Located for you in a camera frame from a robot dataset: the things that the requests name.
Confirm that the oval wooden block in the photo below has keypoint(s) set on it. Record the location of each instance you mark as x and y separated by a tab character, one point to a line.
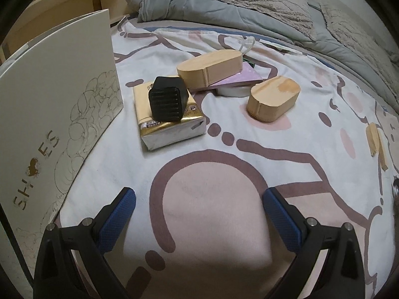
271	99
212	68

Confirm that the gold tissue pack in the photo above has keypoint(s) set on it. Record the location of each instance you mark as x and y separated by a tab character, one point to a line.
168	132

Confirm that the green small item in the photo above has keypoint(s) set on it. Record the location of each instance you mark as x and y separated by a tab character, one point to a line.
249	63

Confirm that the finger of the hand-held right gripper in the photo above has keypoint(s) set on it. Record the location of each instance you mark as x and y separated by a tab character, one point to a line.
396	193

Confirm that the printed cartoon blanket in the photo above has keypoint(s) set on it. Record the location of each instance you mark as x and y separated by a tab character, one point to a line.
218	177

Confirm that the black ribbed cap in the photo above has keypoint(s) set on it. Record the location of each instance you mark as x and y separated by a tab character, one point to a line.
168	99

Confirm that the rectangular wooden bar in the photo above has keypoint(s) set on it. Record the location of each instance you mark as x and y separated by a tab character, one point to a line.
372	138

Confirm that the wooden plank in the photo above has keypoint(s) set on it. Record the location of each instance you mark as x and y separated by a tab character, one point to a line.
382	152

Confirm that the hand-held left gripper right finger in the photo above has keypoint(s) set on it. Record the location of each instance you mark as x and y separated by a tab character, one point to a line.
282	219

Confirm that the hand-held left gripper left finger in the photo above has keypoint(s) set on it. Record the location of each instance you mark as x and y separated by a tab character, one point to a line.
117	218

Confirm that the white shoe box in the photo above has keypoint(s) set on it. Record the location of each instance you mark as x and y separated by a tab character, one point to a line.
62	99

